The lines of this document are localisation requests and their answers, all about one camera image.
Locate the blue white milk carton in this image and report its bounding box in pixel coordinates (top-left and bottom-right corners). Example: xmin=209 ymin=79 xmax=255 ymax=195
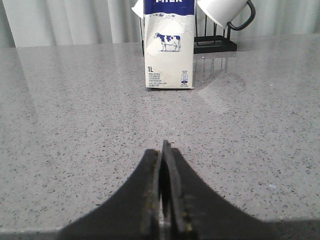
xmin=143 ymin=0 xmax=196 ymax=89

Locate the white mug black handle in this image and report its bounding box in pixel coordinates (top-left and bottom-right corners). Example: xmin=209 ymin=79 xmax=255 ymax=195
xmin=196 ymin=0 xmax=256 ymax=31

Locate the black metal mug rack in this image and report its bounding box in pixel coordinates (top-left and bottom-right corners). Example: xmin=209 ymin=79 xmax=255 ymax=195
xmin=138 ymin=14 xmax=238 ymax=55

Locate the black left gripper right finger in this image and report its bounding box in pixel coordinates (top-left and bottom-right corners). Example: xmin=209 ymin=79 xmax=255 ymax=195
xmin=161 ymin=140 xmax=320 ymax=240

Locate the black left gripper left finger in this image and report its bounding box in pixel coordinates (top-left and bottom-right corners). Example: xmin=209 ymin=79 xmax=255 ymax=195
xmin=57 ymin=149 xmax=161 ymax=240

